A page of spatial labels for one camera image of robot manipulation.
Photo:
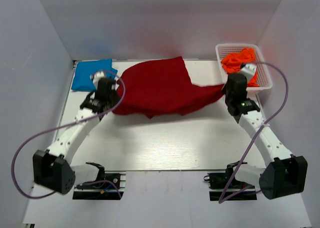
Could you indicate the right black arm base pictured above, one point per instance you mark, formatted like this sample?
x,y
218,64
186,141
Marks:
x,y
217,182

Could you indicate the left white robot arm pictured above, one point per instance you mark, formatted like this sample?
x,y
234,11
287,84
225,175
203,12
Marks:
x,y
52,167

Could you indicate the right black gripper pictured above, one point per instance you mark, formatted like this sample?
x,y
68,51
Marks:
x,y
225,89

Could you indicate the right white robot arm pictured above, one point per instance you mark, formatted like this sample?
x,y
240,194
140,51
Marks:
x,y
284,173

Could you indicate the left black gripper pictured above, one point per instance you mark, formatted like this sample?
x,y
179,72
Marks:
x,y
117,97

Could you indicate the dark red t-shirt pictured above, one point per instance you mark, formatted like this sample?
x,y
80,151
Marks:
x,y
162,87

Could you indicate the orange t-shirt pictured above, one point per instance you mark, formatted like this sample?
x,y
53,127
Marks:
x,y
232,62

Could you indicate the white plastic basket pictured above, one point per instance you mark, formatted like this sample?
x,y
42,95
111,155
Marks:
x,y
263,77

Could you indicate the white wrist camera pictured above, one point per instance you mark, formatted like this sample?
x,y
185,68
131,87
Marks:
x,y
97,76
248,69

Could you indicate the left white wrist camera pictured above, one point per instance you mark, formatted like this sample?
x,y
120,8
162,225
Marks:
x,y
97,76

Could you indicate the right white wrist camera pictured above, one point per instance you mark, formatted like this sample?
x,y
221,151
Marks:
x,y
248,69

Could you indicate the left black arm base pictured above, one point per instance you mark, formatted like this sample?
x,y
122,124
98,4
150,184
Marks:
x,y
110,188

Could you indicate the folded blue t-shirt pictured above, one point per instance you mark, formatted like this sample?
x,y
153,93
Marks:
x,y
82,81

